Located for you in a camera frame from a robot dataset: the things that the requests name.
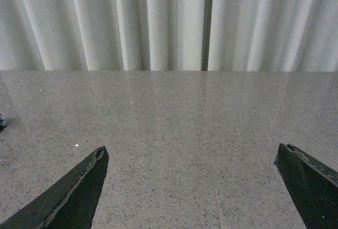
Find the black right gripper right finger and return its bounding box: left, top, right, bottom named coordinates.
left=274, top=144, right=337, bottom=228

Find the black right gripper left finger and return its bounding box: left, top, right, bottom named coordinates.
left=1, top=146, right=109, bottom=228

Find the white pleated curtain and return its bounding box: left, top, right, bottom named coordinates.
left=1, top=0, right=337, bottom=71

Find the yellow mushroom push button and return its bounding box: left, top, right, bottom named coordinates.
left=0, top=114, right=7, bottom=131

